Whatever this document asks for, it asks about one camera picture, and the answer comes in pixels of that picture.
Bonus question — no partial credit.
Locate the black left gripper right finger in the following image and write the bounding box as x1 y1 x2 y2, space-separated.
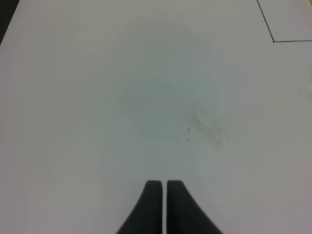
166 180 222 234

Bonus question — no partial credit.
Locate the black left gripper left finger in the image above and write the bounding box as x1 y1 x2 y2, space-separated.
117 180 163 234

